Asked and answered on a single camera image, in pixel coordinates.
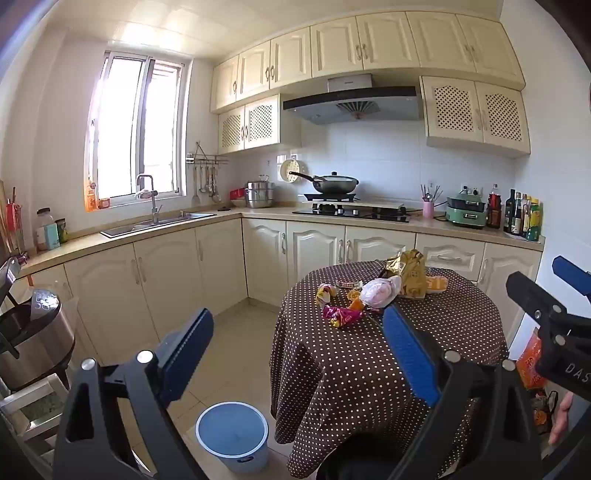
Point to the large lattice door cabinet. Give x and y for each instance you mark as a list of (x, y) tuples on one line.
[(475, 110)]

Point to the wall utensil rack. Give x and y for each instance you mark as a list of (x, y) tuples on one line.
[(205, 158)]

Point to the hanging steel ladle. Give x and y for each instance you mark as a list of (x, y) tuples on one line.
[(215, 194)]

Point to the round cream plate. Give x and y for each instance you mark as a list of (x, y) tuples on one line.
[(288, 168)]

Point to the steel kitchen sink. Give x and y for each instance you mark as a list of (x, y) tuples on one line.
[(157, 222)]

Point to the range hood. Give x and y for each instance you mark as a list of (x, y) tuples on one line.
[(355, 104)]

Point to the orange bottle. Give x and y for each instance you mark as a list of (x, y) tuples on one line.
[(91, 198)]

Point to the steel kitchen faucet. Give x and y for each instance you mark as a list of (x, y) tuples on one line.
[(154, 203)]

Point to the white wall outlet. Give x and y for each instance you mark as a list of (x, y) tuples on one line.
[(472, 189)]

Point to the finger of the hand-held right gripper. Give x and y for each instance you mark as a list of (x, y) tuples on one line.
[(535, 297), (573, 276)]

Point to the white plastic bag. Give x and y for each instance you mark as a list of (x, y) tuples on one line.
[(378, 293)]

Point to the green can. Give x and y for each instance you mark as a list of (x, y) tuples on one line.
[(61, 231)]

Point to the brown polka dot tablecloth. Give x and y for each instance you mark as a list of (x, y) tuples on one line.
[(369, 369)]

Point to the yellow white wrapper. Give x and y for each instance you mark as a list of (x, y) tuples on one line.
[(324, 293)]

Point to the red bowl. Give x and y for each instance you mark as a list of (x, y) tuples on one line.
[(238, 193)]

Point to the green electric cooker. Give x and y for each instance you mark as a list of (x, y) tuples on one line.
[(466, 214)]

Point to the cream lower kitchen cabinets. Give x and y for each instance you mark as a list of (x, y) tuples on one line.
[(175, 272)]

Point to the cream kitchen cabinets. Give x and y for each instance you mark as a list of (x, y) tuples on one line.
[(175, 272), (392, 41)]

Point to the person's right hand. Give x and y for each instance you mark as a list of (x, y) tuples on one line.
[(561, 420)]

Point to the magenta snack wrapper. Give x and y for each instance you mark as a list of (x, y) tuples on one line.
[(341, 316)]

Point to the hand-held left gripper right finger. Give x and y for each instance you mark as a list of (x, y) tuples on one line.
[(411, 355)]

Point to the sliding kitchen window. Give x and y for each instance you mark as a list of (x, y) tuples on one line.
[(134, 134)]

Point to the black gas stove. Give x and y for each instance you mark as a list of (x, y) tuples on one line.
[(351, 213)]

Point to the black wok with lid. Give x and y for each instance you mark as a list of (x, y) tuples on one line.
[(334, 183)]

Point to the brown stick wrapper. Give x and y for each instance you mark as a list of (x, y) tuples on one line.
[(347, 284)]

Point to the cream upper kitchen cabinets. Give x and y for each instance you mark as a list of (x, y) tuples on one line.
[(392, 41)]

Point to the clear plastic jar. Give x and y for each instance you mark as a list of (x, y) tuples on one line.
[(47, 230)]

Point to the gold snack bag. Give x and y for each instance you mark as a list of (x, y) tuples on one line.
[(408, 272)]

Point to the yellow bread wrapper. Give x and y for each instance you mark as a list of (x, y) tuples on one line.
[(436, 284)]

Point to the orange plastic bag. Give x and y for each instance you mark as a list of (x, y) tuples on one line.
[(531, 360)]

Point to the steel rice cooker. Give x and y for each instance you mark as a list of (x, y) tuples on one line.
[(37, 341)]

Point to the row of condiment bottles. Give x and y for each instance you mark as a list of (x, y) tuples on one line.
[(519, 217)]

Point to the blue plastic bucket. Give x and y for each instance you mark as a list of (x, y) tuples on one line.
[(231, 434)]

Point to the hanging steel spatula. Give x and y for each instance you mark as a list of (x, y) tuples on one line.
[(195, 196)]

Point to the white stool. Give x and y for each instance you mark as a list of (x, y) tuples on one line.
[(37, 406)]

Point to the orange peel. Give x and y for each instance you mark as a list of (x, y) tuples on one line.
[(356, 303)]

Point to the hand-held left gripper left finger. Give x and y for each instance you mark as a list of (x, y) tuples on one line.
[(184, 353)]

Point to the red utensil holder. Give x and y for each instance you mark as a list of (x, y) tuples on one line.
[(13, 221)]

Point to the steel steamer pot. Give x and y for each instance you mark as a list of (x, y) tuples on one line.
[(260, 194)]

